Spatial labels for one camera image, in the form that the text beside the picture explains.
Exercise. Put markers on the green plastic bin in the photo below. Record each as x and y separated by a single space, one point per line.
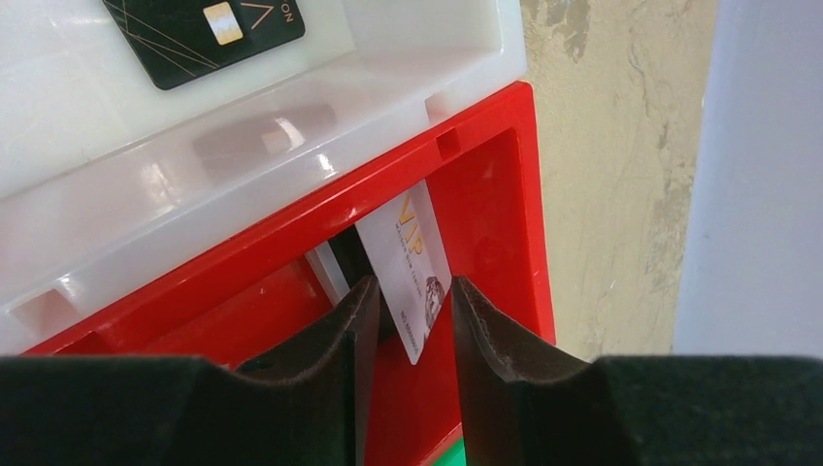
454 456

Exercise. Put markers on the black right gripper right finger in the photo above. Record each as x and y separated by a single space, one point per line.
526 402

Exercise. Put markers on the red plastic bin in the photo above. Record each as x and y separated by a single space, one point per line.
256 289

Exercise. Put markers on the black credit card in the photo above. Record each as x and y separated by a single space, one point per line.
179 41

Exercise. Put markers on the silver credit card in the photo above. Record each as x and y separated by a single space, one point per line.
340 263

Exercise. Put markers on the white plastic bin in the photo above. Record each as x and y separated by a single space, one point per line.
108 182

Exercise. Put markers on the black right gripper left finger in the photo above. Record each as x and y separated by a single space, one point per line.
304 402

